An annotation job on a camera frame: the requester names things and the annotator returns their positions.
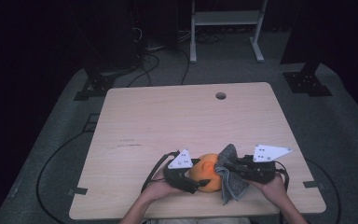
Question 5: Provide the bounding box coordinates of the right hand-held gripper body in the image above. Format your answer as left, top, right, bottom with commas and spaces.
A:
238, 144, 294, 185

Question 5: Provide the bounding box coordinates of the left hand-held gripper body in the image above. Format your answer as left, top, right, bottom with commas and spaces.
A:
162, 147, 200, 195

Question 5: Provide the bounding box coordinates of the orange plush toy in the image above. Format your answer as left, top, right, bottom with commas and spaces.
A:
187, 152, 224, 193

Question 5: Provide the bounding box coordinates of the person's right hand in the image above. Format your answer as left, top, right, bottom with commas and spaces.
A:
249, 173, 289, 207

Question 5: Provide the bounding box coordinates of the person's left hand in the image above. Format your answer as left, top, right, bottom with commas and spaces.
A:
139, 169, 185, 207

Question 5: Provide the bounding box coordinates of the dark tape strip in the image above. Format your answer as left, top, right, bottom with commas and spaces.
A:
303, 180, 326, 191
67, 187, 89, 196

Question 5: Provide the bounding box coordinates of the black stand with bolted base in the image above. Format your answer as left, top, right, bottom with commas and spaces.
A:
279, 0, 334, 98

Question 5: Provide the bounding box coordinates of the black tape floor marking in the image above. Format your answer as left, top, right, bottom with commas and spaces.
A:
81, 113, 101, 133

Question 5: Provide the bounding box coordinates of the black stand with slotted base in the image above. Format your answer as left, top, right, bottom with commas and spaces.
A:
74, 0, 139, 102

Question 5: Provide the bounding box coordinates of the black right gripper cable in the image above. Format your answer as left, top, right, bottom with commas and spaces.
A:
273, 160, 291, 191

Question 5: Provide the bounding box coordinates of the black cable bundle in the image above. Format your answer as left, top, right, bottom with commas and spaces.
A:
126, 26, 191, 89

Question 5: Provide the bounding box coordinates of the long black floor cable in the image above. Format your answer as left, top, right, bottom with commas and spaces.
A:
35, 130, 98, 224

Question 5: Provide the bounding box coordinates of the white metal stand frame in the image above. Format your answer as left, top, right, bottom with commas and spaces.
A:
189, 0, 269, 64

